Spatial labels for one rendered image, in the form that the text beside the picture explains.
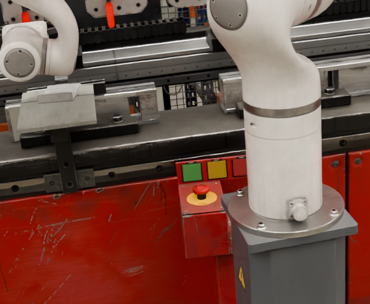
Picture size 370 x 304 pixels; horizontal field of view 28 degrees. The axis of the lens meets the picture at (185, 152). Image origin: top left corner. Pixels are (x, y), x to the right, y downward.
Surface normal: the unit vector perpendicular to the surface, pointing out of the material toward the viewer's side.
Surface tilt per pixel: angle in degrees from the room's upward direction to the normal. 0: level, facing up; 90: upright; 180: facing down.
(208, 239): 90
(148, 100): 90
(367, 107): 0
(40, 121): 0
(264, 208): 90
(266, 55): 129
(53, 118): 0
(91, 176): 90
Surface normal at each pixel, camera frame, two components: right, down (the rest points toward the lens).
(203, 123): -0.08, -0.91
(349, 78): 0.14, 0.39
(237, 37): -0.48, 0.79
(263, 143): -0.56, 0.38
